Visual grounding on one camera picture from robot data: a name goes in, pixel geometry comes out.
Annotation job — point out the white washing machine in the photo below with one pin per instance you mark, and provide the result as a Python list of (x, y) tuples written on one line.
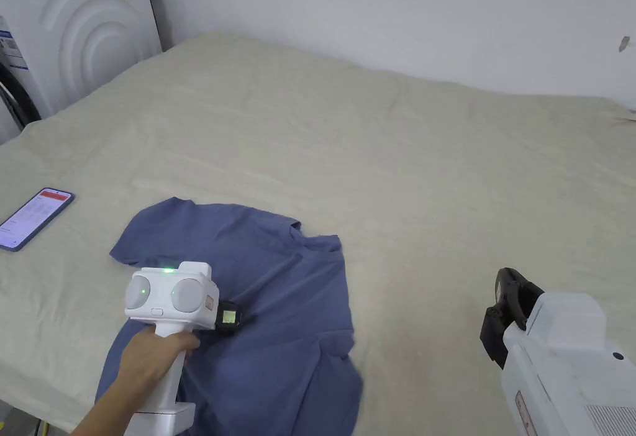
[(74, 33)]

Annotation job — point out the smartphone with lit screen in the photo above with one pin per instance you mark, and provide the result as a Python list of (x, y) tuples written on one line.
[(35, 217)]

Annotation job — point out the person's left hand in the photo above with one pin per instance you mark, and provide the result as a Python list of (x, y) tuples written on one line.
[(144, 361)]

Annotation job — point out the person's left forearm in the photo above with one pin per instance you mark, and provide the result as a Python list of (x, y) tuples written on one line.
[(107, 418)]

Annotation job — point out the bed with beige sheet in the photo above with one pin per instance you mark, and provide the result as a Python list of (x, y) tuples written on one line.
[(357, 158)]

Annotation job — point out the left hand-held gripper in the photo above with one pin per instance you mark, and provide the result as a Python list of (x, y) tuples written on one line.
[(164, 294)]

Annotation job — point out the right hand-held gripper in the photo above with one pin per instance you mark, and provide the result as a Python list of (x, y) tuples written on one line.
[(566, 371)]

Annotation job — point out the dark blue shirt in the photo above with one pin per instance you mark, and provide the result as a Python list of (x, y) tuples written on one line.
[(283, 277)]

